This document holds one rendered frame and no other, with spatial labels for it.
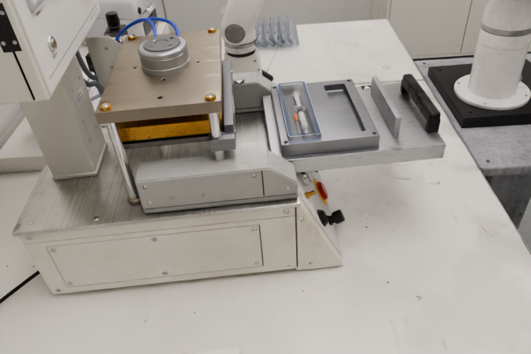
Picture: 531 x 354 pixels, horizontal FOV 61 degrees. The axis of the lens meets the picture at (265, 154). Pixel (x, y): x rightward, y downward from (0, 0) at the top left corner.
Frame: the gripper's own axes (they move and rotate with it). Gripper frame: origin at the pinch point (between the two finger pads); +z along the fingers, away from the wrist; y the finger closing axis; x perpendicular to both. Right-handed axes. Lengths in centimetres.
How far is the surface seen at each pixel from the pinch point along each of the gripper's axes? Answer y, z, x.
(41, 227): 34, -15, 58
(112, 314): 26, 3, 63
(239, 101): 1.2, -17.6, 30.0
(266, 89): -4.7, -19.7, 29.9
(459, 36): -135, 55, -147
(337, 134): -15, -21, 50
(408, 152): -27, -18, 52
